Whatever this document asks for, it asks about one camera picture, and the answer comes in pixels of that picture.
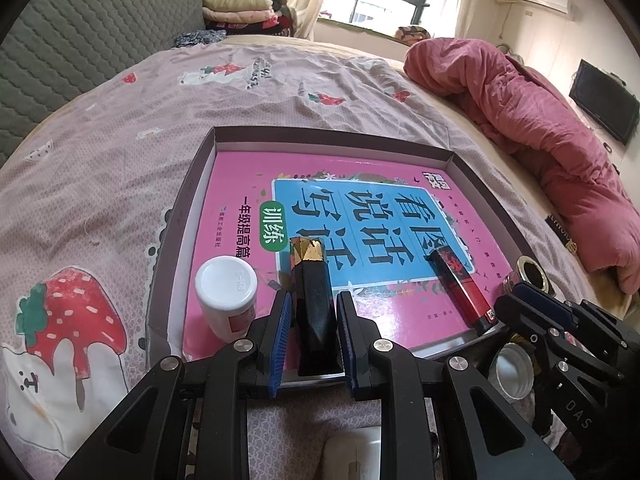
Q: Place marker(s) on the white earbuds case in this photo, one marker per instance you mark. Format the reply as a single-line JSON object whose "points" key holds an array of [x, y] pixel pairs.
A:
{"points": [[355, 452]]}

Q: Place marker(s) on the black case with gold trim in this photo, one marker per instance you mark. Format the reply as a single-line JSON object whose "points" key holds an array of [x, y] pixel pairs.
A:
{"points": [[562, 232]]}

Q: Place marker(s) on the red black rectangular case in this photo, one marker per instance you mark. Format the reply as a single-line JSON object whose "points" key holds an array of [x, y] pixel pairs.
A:
{"points": [[462, 290]]}

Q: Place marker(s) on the pink and blue book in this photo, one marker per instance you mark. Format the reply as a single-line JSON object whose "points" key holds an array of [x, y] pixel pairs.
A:
{"points": [[240, 185]]}

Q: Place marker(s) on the dark patterned cloth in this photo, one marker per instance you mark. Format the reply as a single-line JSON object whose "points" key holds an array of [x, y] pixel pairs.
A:
{"points": [[200, 39]]}

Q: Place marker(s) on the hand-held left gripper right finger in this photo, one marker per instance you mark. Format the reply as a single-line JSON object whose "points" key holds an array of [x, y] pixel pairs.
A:
{"points": [[347, 345]]}

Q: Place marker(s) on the stack of folded clothes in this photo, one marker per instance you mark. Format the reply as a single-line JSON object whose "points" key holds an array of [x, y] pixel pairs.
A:
{"points": [[235, 7]]}

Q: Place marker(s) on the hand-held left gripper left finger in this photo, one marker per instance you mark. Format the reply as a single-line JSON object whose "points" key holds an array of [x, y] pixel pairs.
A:
{"points": [[280, 345]]}

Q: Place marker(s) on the white plastic screw lid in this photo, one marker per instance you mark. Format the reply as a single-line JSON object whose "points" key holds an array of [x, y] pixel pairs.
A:
{"points": [[510, 372]]}

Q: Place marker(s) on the brown patterned cloth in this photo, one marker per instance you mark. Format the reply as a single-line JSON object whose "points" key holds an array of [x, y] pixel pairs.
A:
{"points": [[412, 34]]}

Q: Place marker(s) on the white pill bottle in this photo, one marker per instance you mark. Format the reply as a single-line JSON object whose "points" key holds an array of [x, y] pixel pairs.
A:
{"points": [[225, 285]]}

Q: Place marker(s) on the pink duvet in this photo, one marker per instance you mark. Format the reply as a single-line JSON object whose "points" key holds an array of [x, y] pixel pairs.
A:
{"points": [[500, 90]]}

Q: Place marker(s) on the black box with gold end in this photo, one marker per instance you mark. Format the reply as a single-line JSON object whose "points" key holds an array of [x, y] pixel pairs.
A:
{"points": [[310, 310]]}

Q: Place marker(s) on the black wall television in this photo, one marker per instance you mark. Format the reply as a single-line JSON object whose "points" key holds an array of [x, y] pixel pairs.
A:
{"points": [[605, 97]]}

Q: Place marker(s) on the grey quilted headboard cover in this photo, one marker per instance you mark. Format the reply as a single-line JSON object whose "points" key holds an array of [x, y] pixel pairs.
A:
{"points": [[75, 45]]}

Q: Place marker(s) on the shallow brown cardboard box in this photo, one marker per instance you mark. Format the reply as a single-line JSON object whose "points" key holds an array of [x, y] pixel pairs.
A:
{"points": [[185, 210]]}

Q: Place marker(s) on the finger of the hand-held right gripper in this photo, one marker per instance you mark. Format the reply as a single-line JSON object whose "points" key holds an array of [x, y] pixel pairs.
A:
{"points": [[525, 320], [545, 301]]}

